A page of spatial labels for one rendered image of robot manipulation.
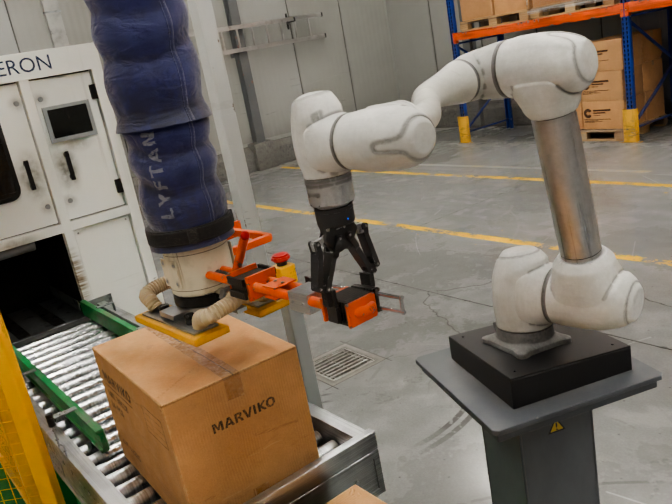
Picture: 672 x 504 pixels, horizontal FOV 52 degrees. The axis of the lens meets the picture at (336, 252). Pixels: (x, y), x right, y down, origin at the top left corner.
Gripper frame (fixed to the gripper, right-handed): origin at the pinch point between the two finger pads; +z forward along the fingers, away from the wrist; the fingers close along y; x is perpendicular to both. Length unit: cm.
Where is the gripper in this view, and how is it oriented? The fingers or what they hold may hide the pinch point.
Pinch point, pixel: (351, 302)
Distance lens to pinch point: 138.7
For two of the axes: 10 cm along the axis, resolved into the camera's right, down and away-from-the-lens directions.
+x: 6.4, 1.0, -7.6
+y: -7.5, 3.2, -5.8
